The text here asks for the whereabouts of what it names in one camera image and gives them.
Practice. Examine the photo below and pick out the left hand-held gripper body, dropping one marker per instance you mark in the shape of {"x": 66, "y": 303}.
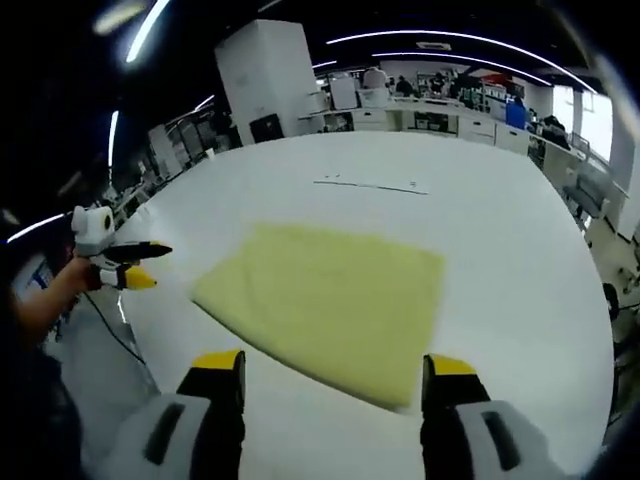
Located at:
{"x": 92, "y": 230}

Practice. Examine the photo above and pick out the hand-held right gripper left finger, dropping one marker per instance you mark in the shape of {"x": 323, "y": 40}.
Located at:
{"x": 170, "y": 440}

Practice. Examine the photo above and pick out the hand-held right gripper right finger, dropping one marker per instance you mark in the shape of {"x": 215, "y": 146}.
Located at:
{"x": 480, "y": 440}

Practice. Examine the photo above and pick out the yellow grey blue garment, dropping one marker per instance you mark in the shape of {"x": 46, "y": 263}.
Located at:
{"x": 325, "y": 300}

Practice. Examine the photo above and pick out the person's left hand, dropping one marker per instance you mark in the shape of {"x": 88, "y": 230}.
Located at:
{"x": 85, "y": 275}

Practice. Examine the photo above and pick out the white square pillar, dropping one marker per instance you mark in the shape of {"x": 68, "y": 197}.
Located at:
{"x": 265, "y": 80}

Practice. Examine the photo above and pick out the white standing board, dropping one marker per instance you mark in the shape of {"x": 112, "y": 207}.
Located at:
{"x": 343, "y": 94}

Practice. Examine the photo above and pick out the white mesh office chair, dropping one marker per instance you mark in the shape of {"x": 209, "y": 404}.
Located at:
{"x": 585, "y": 192}

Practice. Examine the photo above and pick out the white drawer cabinet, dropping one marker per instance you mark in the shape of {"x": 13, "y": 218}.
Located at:
{"x": 476, "y": 131}
{"x": 512, "y": 139}
{"x": 370, "y": 120}

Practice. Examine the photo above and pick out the blue storage box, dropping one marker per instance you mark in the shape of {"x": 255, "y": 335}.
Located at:
{"x": 516, "y": 115}

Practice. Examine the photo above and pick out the ceiling air vent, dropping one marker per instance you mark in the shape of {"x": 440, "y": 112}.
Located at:
{"x": 432, "y": 45}

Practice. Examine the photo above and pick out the ceiling light strip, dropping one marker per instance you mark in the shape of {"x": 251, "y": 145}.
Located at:
{"x": 450, "y": 34}
{"x": 450, "y": 56}

